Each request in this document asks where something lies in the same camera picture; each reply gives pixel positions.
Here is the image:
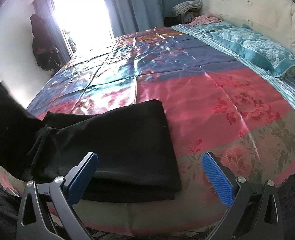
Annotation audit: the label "colourful satin bedspread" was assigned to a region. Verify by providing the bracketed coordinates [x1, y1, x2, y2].
[28, 28, 295, 236]

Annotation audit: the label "cream padded headboard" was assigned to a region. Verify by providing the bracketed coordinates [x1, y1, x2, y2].
[208, 0, 295, 53]

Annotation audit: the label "dark clothes hanging on wall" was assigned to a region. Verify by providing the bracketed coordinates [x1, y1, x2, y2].
[30, 14, 61, 75]

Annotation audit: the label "black pants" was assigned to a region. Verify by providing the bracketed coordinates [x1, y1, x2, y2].
[0, 84, 182, 203]

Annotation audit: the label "blue curtain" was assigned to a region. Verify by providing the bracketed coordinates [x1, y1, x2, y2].
[104, 0, 192, 37]

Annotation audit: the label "teal floral pillow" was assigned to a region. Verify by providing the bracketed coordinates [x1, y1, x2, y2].
[211, 27, 295, 78]

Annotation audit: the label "grey knitted blanket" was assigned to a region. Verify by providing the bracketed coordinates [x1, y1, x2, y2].
[172, 0, 203, 16]

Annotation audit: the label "pink pillow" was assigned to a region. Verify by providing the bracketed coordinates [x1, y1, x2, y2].
[187, 14, 221, 27]

